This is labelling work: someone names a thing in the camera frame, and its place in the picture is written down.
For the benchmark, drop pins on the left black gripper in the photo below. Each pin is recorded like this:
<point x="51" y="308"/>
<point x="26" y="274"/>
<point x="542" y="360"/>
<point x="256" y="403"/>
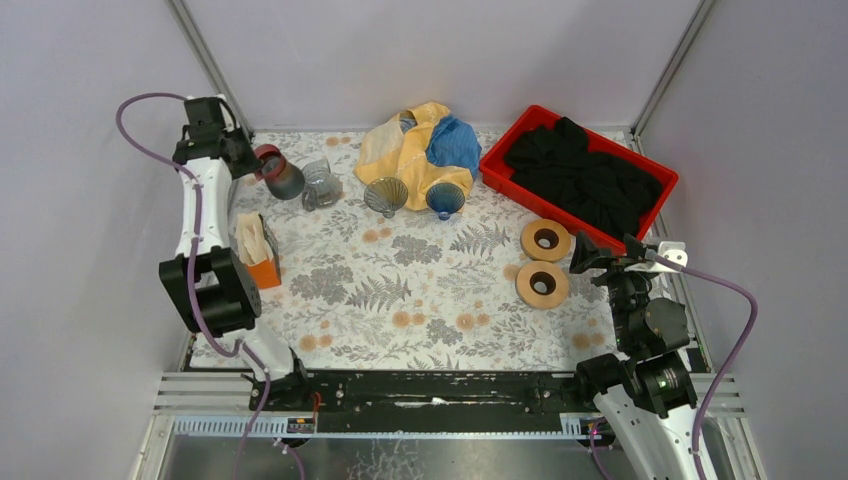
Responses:
<point x="245" y="156"/>

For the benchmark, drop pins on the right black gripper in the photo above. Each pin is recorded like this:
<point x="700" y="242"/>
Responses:
<point x="585" y="254"/>

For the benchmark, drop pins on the wooden ring holder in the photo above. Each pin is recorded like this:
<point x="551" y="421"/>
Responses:
<point x="542" y="285"/>
<point x="546" y="240"/>

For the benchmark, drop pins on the dark glass carafe red rim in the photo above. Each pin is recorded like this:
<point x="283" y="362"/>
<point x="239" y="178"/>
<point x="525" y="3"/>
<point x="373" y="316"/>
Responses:
<point x="283" y="179"/>

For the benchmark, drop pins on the white paper coffee filter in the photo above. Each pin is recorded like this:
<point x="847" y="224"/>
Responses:
<point x="253" y="247"/>

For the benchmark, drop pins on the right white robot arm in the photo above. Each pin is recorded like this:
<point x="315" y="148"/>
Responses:
<point x="644" y="390"/>

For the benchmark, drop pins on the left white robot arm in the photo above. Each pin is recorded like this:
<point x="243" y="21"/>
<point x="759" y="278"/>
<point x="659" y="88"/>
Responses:
<point x="212" y="289"/>

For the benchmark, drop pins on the orange filter holder box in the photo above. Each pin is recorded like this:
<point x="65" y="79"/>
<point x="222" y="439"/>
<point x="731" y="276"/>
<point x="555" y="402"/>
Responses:
<point x="267" y="274"/>

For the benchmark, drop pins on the clear grey glass dripper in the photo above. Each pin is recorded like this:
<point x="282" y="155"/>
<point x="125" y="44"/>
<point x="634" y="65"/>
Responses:
<point x="386" y="195"/>

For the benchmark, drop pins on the clear glass pitcher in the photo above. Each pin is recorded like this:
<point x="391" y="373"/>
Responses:
<point x="322" y="189"/>

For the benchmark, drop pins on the red plastic bin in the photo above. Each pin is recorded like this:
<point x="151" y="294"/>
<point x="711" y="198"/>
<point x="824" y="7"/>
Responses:
<point x="496" y="174"/>

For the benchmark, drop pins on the black cloth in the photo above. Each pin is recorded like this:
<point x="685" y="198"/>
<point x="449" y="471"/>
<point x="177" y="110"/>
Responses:
<point x="599" y="188"/>

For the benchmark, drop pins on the yellow cloth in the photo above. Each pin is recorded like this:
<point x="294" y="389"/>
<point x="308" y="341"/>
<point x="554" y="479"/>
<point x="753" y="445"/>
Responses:
<point x="398" y="149"/>

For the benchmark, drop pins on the floral table mat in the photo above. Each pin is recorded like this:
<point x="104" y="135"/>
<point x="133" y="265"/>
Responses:
<point x="361" y="291"/>

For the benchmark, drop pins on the blue cloth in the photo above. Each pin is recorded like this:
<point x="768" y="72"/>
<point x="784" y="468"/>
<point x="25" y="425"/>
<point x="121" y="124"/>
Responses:
<point x="453" y="142"/>

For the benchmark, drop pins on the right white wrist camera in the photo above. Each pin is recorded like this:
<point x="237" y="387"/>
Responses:
<point x="665" y="257"/>

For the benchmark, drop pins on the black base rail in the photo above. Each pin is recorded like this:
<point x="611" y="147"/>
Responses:
<point x="430" y="401"/>

